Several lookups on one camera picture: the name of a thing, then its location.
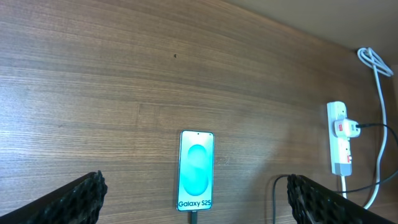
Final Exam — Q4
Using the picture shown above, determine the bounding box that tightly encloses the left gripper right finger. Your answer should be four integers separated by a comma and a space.
287, 174, 394, 224

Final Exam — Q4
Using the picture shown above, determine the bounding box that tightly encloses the blue screen smartphone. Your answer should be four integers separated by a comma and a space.
176, 130, 215, 212

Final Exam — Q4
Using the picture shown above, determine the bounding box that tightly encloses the white power strip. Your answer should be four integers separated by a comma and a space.
326, 101, 352, 176

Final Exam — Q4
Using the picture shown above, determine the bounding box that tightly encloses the white power strip cord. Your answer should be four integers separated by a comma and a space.
340, 47, 395, 210

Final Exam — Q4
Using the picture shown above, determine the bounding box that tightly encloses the black charger cable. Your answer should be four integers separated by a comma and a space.
190, 123, 398, 224

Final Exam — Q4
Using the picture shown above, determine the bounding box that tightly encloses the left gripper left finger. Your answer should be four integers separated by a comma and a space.
1, 171, 108, 224

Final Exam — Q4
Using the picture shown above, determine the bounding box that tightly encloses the white usb charger adapter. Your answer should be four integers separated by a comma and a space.
333, 118, 361, 139

